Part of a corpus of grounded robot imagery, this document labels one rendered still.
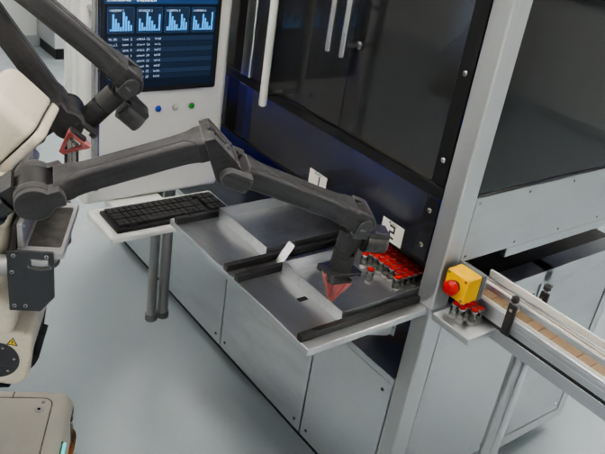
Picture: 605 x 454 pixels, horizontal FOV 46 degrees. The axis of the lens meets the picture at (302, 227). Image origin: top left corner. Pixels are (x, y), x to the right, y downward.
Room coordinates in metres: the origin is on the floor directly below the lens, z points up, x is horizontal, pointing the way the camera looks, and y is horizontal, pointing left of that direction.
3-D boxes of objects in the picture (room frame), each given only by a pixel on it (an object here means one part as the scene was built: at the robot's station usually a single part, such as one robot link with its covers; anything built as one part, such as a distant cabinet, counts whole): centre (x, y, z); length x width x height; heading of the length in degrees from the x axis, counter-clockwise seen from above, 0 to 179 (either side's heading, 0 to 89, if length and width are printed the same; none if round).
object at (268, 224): (1.95, 0.05, 0.90); 0.34 x 0.26 x 0.04; 131
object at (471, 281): (1.58, -0.43, 1.00); 0.08 x 0.07 x 0.07; 131
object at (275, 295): (1.78, -0.01, 0.87); 0.70 x 0.48 x 0.02; 41
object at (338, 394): (2.72, -0.08, 0.44); 2.06 x 1.00 x 0.88; 41
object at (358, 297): (1.70, -0.18, 0.90); 0.34 x 0.26 x 0.04; 131
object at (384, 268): (1.75, -0.24, 0.90); 0.18 x 0.02 x 0.05; 41
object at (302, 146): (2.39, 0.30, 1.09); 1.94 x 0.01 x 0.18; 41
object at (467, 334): (1.60, -0.47, 0.87); 0.14 x 0.13 x 0.02; 131
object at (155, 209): (2.05, 0.44, 0.82); 0.40 x 0.14 x 0.02; 130
